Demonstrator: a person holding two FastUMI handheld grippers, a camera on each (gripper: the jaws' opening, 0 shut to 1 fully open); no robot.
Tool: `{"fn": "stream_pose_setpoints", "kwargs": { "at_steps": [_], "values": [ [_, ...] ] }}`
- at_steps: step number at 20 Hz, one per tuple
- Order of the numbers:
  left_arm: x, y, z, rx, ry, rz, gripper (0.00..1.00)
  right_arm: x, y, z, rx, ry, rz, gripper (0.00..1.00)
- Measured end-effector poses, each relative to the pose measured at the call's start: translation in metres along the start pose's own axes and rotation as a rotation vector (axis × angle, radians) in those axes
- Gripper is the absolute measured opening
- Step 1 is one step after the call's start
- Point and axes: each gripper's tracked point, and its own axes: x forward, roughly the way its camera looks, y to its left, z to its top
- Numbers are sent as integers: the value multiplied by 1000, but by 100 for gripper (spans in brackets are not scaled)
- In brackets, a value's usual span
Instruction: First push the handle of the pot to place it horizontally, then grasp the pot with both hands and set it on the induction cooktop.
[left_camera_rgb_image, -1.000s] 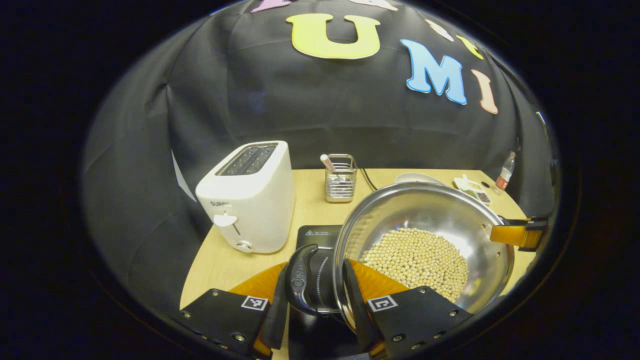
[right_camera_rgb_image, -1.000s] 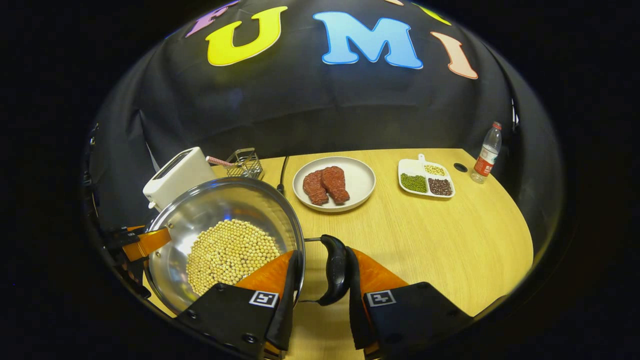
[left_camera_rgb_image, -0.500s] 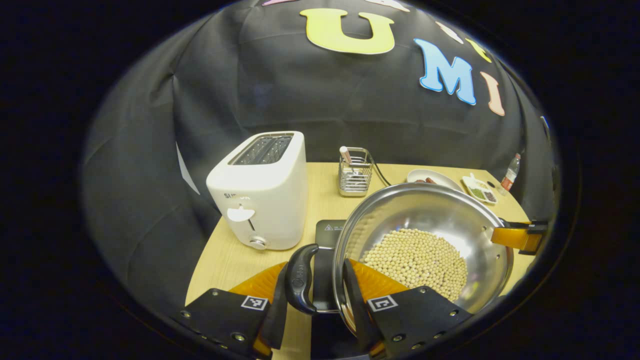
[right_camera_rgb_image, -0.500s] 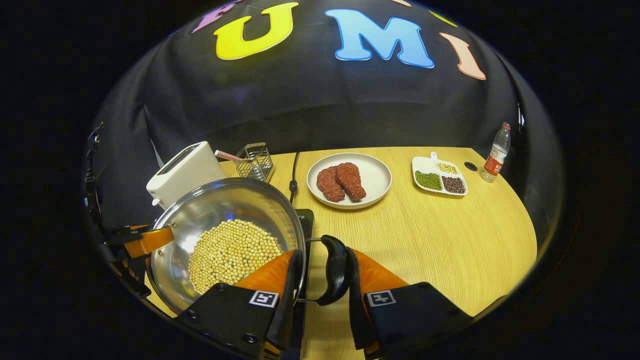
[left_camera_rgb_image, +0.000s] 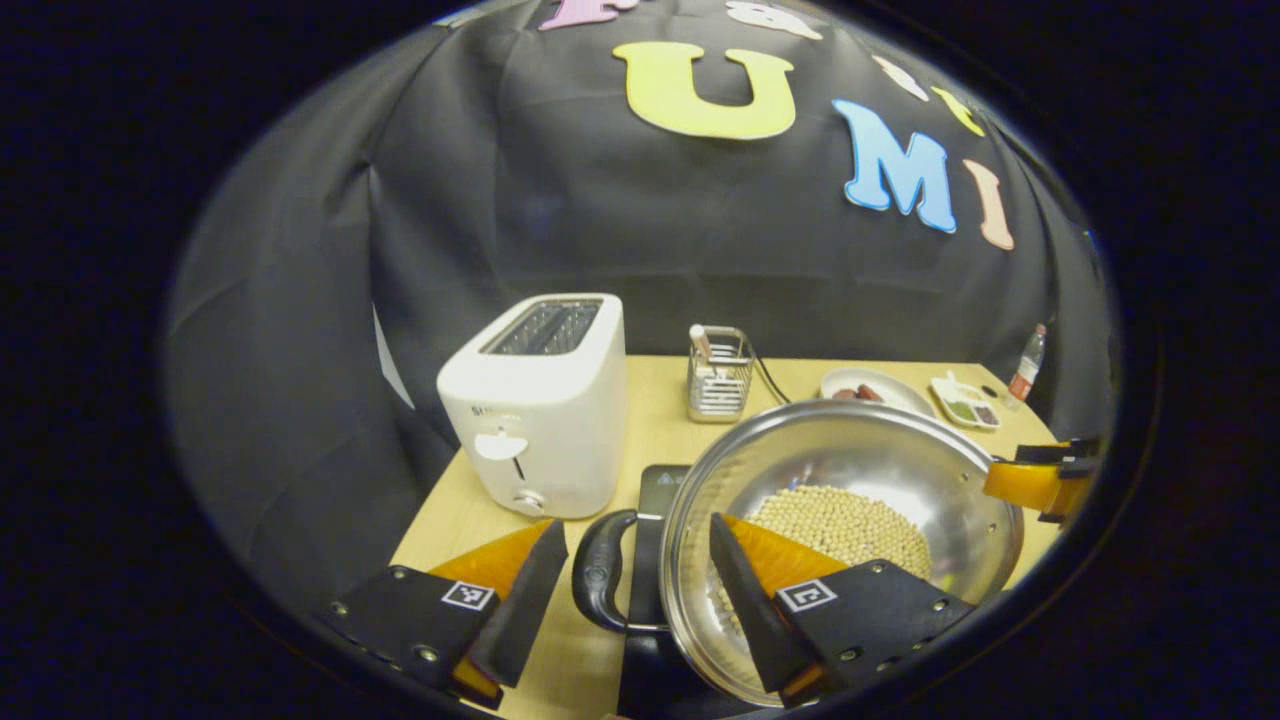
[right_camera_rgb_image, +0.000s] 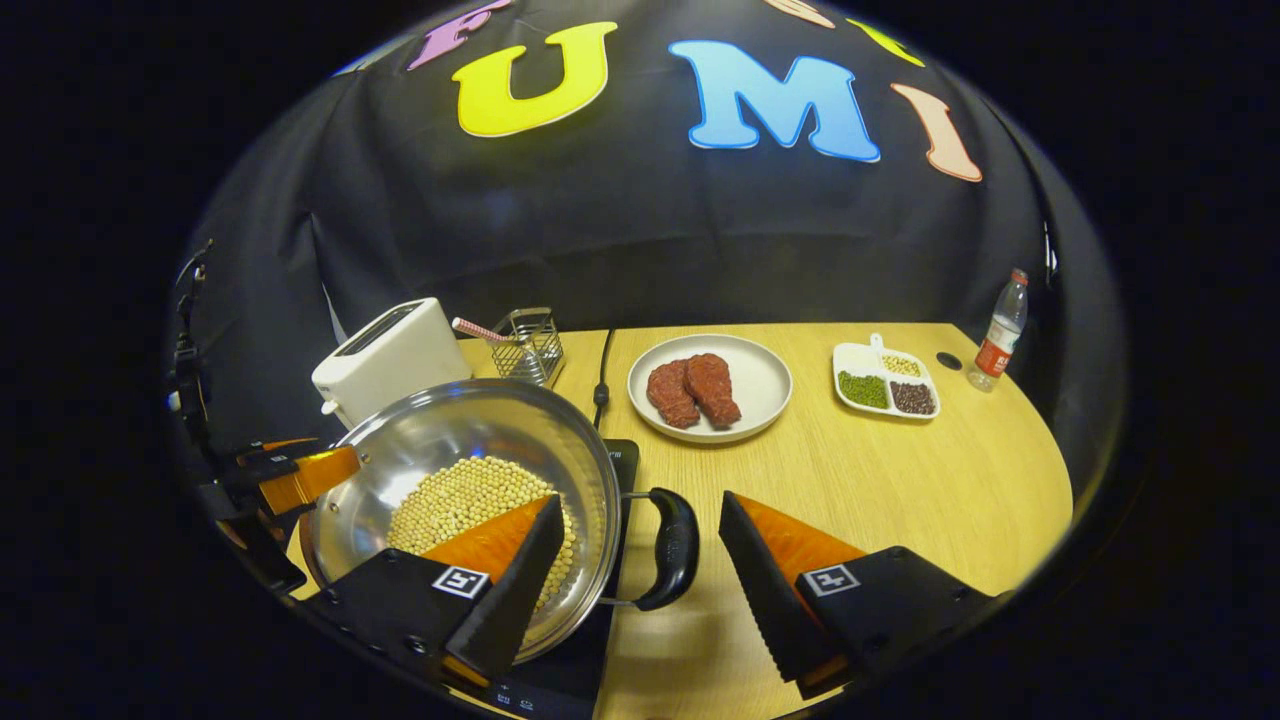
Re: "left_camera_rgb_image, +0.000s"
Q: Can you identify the white divided dish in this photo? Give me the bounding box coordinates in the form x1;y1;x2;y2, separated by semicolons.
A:
928;371;1003;432

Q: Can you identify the wire utensil holder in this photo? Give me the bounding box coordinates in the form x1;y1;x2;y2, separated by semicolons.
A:
686;325;755;424

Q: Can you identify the clear bottle with red label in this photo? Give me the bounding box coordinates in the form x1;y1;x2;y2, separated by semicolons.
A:
1005;323;1048;406

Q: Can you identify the black power cable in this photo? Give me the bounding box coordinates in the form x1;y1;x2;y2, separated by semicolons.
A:
750;355;793;406

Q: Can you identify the black induction cooktop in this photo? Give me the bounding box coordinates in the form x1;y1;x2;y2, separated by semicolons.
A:
617;463;761;720

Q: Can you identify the white round plate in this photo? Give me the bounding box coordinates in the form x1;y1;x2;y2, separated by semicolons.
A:
819;366;938;419

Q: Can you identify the white toaster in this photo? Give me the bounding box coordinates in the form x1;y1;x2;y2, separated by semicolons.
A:
436;292;629;520

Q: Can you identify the steel pot with black handles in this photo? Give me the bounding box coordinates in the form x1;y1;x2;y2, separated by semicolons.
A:
572;400;1026;709

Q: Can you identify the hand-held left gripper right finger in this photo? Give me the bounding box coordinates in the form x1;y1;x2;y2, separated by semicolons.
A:
708;512;979;711

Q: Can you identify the pile of yellow soybeans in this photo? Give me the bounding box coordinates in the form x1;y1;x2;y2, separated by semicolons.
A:
715;485;933;641

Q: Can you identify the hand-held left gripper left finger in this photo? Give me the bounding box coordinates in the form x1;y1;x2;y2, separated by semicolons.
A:
320;518;571;711

